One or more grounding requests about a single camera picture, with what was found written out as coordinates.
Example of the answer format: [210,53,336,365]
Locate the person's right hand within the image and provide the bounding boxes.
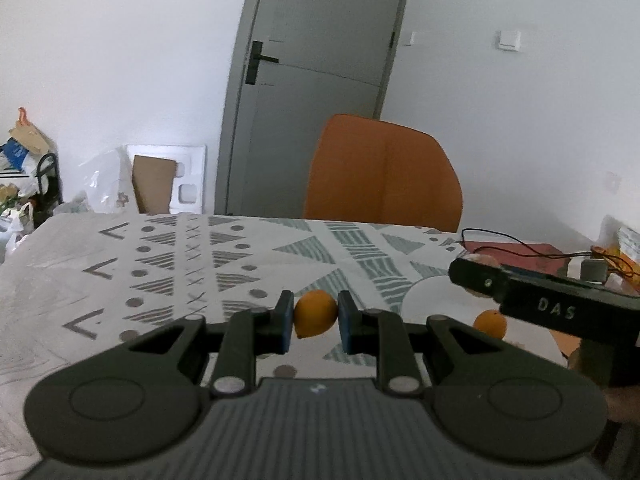
[567,347,640,425]

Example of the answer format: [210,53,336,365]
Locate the black door handle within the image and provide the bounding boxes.
[246,40,279,85]

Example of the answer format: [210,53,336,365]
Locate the white plate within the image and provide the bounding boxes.
[402,276,568,363]

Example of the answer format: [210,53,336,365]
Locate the black cable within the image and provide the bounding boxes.
[460,229,573,262]

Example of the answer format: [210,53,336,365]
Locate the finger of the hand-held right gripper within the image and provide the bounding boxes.
[448,257,508,306]

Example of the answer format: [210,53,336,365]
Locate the small orange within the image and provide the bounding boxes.
[293,290,339,339]
[473,310,507,341]

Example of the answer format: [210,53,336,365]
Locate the brown paper bag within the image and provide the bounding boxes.
[7,107,51,154]

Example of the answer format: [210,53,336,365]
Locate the white plastic bag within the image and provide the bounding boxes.
[0,200,40,262]

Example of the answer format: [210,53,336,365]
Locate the orange wires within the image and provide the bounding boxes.
[589,245,640,280]

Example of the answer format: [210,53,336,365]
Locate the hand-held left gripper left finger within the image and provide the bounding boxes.
[125,290,296,396]

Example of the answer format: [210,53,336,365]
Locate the brown cardboard piece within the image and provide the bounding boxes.
[131,155,178,215]

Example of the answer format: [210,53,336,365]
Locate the white foam board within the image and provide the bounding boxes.
[122,143,207,217]

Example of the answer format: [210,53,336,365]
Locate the small grey box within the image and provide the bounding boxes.
[580,258,609,283]

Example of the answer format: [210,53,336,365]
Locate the grey door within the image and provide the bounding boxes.
[215,0,416,220]

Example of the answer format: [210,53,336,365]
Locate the orange chair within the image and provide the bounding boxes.
[303,114,463,233]

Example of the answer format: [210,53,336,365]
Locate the patterned white tablecloth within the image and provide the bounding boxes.
[0,212,556,461]

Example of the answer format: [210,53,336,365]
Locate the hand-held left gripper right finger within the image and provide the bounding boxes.
[338,290,506,395]

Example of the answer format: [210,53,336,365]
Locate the clear plastic sheet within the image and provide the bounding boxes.
[64,150,136,216]

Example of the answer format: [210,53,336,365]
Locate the black metal rack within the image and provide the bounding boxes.
[35,152,63,206]

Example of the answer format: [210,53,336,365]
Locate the blue and white bag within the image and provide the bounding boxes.
[0,137,32,172]

